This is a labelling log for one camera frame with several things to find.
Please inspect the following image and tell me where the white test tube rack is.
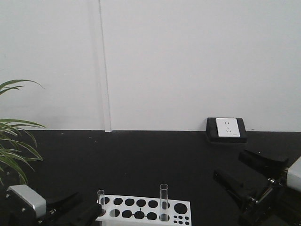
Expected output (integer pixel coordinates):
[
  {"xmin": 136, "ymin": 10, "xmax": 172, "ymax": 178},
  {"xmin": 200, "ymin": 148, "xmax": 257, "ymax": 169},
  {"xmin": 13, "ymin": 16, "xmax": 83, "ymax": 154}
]
[{"xmin": 96, "ymin": 194, "xmax": 192, "ymax": 226}]

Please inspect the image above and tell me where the white socket on black box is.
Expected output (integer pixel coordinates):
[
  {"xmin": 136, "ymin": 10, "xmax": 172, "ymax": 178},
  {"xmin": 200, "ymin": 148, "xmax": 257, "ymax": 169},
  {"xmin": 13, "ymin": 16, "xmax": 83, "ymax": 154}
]
[{"xmin": 206, "ymin": 117, "xmax": 247, "ymax": 143}]

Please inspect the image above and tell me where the tall clear test tube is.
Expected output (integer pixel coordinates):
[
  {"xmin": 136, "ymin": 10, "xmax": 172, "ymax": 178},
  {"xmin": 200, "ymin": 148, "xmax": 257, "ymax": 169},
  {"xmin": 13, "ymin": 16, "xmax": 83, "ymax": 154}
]
[{"xmin": 159, "ymin": 184, "xmax": 169, "ymax": 222}]

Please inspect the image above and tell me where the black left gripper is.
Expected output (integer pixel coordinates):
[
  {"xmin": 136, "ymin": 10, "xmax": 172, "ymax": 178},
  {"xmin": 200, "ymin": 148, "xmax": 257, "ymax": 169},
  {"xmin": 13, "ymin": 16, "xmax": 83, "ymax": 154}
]
[{"xmin": 35, "ymin": 192, "xmax": 103, "ymax": 226}]

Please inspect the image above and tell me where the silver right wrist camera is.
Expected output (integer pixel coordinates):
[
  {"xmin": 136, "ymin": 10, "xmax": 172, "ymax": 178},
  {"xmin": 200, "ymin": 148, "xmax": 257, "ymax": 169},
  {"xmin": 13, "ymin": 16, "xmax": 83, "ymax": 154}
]
[{"xmin": 286, "ymin": 157, "xmax": 301, "ymax": 192}]

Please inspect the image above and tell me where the short clear test tube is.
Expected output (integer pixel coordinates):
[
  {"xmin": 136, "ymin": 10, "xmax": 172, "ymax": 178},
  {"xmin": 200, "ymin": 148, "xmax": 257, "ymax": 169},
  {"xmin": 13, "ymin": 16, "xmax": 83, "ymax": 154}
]
[{"xmin": 97, "ymin": 189, "xmax": 106, "ymax": 216}]

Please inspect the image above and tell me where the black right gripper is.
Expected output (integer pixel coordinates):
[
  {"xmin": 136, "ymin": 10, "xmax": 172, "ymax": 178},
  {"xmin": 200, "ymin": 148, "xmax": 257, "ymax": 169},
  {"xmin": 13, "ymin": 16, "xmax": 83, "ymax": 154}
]
[{"xmin": 213, "ymin": 149, "xmax": 301, "ymax": 226}]

